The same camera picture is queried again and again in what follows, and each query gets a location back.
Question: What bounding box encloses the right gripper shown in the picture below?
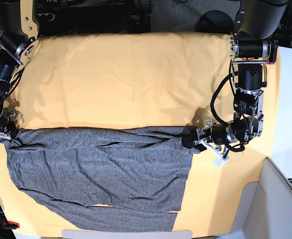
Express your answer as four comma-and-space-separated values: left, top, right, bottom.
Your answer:
0, 111, 19, 144

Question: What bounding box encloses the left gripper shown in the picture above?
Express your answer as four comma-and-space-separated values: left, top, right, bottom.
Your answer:
181, 120, 235, 161

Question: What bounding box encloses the grey long-sleeve T-shirt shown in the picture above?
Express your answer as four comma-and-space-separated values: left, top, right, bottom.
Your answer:
0, 126, 196, 233

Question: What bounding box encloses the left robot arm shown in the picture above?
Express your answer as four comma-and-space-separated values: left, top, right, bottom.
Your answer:
182, 0, 289, 161

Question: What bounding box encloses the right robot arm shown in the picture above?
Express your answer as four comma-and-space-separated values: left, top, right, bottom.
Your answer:
0, 0, 39, 142

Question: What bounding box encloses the red clamp left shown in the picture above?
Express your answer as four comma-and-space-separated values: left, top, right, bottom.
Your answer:
1, 221, 20, 230

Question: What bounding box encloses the red clamp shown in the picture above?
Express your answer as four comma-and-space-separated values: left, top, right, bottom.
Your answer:
1, 221, 20, 230
267, 39, 279, 65

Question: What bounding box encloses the yellow table cloth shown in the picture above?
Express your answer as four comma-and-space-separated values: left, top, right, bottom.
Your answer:
5, 33, 281, 237

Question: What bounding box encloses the black round base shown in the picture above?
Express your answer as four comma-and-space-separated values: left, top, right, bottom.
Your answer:
195, 10, 234, 34

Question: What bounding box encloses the red clamp right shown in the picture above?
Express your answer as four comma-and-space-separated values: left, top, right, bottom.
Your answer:
267, 39, 279, 65

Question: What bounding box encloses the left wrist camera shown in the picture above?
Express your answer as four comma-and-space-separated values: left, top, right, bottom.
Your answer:
213, 157, 229, 169

